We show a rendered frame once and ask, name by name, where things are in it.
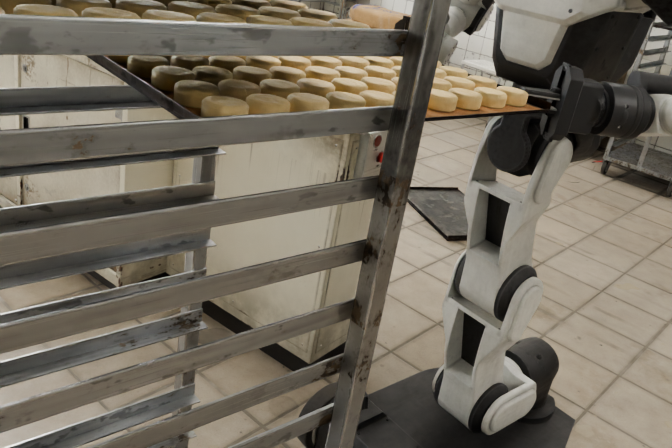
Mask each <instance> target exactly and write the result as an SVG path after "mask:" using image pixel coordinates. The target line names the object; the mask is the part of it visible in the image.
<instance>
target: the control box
mask: <svg viewBox="0 0 672 448"><path fill-rule="evenodd" d="M387 133H388V130H386V131H375V132H369V133H368V134H365V135H361V134H360V143H359V148H358V154H357V159H356V165H355V170H354V176H353V178H362V177H369V176H376V175H379V173H380V168H381V163H380V162H378V161H377V158H378V155H379V154H380V153H381V152H384V148H385V143H386V138H387ZM378 136H381V143H380V145H379V146H377V147H376V146H375V139H376V138H377V137H378Z"/></svg>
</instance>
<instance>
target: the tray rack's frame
mask: <svg viewBox="0 0 672 448"><path fill-rule="evenodd" d="M653 22H655V20H653ZM653 22H652V24H653ZM652 24H651V26H650V28H649V31H648V33H647V35H646V37H645V39H644V41H643V44H642V46H641V48H640V50H639V52H638V55H637V57H636V60H635V63H634V66H633V69H632V71H635V70H636V71H638V66H639V64H640V63H641V60H642V57H643V55H642V54H643V51H644V50H645V48H646V45H647V42H648V41H647V39H648V36H650V34H651V31H652V28H653V27H652ZM615 138H616V137H610V139H609V142H608V145H607V148H606V151H605V154H604V157H602V158H603V159H604V160H603V163H604V161H606V160H607V161H609V163H608V166H607V169H606V170H608V169H609V167H610V164H611V162H613V163H616V164H619V165H622V166H625V167H628V168H631V169H634V170H637V171H640V172H643V173H646V174H649V175H652V176H655V177H658V178H661V179H664V180H667V181H670V183H669V185H670V184H671V183H672V165H671V164H672V155H671V154H668V153H665V152H662V151H658V150H655V149H652V148H649V145H650V142H651V139H652V136H647V139H646V142H645V144H644V146H642V145H639V144H636V143H634V144H633V143H628V144H626V145H624V146H622V147H620V148H618V149H616V150H613V151H611V150H612V147H613V146H612V144H613V142H614V141H615ZM603 163H602V165H603Z"/></svg>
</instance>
